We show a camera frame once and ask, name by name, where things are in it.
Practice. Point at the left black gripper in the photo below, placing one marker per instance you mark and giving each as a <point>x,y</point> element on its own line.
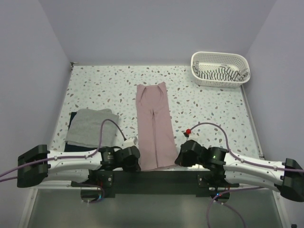
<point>135,166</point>

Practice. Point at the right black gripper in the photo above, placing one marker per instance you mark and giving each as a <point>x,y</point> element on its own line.
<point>181,161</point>

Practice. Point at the pink tank top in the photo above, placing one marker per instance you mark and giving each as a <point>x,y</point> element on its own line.
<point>155,133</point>

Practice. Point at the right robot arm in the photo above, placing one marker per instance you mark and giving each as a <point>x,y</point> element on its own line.
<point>226,168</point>

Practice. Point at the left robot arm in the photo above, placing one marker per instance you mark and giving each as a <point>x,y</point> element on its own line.
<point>40,164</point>

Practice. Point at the grey folded tank top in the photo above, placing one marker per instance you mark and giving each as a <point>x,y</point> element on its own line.
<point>85,127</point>

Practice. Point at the striped tank top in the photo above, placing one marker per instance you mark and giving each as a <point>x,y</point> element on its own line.
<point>222,73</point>

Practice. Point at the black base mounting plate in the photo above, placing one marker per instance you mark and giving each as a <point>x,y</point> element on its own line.
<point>196,183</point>

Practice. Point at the white plastic basket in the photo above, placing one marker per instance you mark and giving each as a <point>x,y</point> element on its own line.
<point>212,60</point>

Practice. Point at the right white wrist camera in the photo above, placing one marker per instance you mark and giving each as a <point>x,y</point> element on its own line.
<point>190,135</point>

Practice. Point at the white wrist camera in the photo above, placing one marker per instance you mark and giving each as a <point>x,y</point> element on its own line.
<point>132,141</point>
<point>190,135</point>

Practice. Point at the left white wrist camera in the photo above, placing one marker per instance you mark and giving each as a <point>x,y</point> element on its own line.
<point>132,141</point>

